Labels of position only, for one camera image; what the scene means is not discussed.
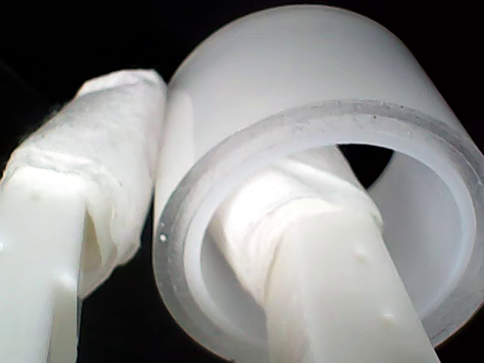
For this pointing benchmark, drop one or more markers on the large white tape roll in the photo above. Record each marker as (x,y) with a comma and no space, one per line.
(302,68)

